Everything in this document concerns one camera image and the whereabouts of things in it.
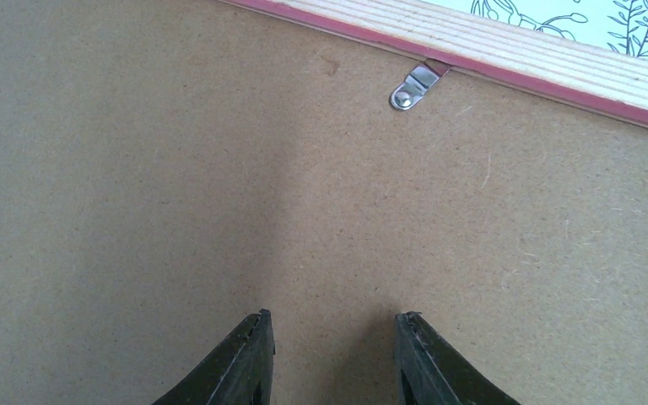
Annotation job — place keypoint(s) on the pink wooden picture frame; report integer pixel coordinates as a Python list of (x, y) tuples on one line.
[(590, 77)]

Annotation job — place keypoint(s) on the silver frame turn clip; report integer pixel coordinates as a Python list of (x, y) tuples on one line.
[(417, 84)]

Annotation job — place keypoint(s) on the brown cardboard backing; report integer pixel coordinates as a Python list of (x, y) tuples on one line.
[(169, 167)]

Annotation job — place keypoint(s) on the floral patterned tablecloth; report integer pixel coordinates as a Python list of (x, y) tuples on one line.
[(617, 25)]

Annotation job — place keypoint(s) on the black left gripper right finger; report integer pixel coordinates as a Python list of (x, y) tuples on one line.
[(430, 371)]

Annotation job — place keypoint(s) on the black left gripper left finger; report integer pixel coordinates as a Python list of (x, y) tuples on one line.
[(239, 370)]

